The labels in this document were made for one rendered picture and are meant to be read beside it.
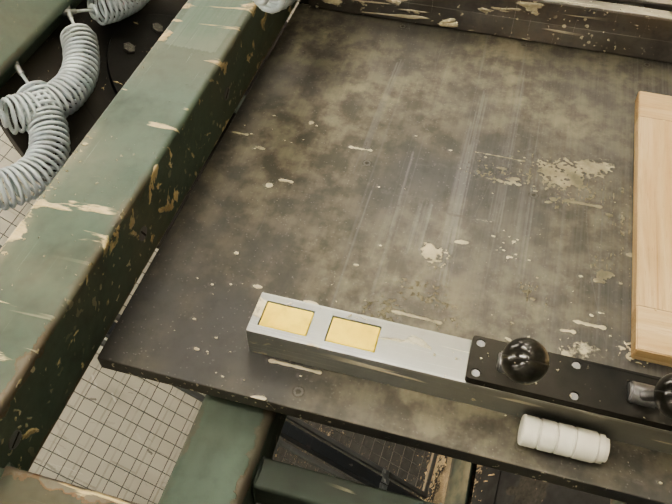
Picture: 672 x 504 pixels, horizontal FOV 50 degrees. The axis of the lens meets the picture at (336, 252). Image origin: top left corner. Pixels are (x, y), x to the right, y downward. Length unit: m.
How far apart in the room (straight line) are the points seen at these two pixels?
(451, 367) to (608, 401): 0.14
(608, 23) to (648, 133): 0.21
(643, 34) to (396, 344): 0.66
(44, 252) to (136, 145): 0.17
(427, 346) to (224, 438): 0.22
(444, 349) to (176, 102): 0.43
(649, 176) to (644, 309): 0.21
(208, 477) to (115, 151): 0.37
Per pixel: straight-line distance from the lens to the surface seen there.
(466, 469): 1.87
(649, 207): 0.93
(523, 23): 1.17
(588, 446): 0.71
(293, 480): 0.75
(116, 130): 0.87
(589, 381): 0.72
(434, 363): 0.71
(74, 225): 0.77
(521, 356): 0.58
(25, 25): 1.44
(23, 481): 0.69
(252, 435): 0.75
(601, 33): 1.17
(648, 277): 0.86
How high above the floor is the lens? 1.87
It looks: 18 degrees down
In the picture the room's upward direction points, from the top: 56 degrees counter-clockwise
